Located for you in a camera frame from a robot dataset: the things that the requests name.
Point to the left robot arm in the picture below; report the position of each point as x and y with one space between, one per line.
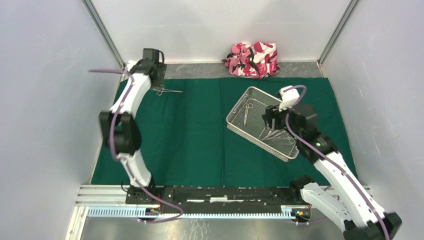
118 125

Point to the pink camouflage cloth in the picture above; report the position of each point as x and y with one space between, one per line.
255 61

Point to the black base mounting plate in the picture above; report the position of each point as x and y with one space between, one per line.
215 200

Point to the surgical forceps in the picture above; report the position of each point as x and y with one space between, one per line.
161 89

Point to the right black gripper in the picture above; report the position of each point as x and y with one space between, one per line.
272 112

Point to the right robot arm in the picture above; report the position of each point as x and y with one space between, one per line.
356 213

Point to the wire mesh instrument tray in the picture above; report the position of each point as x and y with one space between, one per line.
255 129

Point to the surgical scissors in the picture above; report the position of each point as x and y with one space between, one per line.
247 107

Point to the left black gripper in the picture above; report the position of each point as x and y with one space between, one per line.
162 69

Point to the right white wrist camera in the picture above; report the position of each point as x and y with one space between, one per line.
289 96

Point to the aluminium frame rail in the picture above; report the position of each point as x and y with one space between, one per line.
108 201

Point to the green surgical drape cloth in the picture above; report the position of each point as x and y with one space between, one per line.
186 141

